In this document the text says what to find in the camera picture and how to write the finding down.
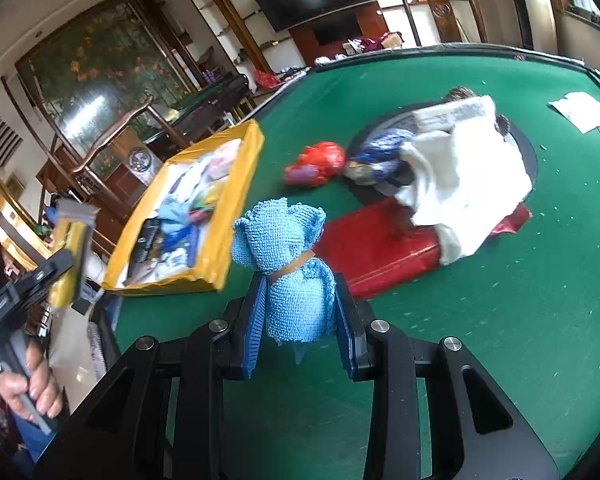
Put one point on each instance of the person's left hand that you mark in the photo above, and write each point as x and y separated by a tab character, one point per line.
41	386

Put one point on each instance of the round mahjong table centre panel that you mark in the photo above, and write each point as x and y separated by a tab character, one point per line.
369	194

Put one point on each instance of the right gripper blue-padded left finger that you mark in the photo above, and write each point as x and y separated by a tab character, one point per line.
239	331

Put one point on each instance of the light blue towel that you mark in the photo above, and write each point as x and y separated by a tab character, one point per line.
277	239

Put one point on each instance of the wooden chair by window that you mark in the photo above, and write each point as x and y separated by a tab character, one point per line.
446	22

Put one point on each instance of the yellow cardboard box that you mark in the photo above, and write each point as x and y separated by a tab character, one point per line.
178	238

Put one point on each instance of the yellow sponge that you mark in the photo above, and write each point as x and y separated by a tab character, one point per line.
73	233

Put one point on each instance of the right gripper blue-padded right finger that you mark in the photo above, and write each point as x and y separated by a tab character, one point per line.
353	316

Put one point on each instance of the large floral painting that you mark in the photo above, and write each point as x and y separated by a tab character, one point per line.
98	66

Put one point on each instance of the wooden chair near box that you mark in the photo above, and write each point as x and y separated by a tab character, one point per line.
113	182

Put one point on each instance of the white paper sheet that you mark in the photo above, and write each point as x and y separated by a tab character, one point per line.
579	108

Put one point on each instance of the blue white plastic bag bundle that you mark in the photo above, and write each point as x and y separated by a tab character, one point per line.
376	156

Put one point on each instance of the white cloth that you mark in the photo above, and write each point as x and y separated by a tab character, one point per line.
467	178

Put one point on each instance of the red fabric pouch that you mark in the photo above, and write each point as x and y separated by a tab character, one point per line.
376	248

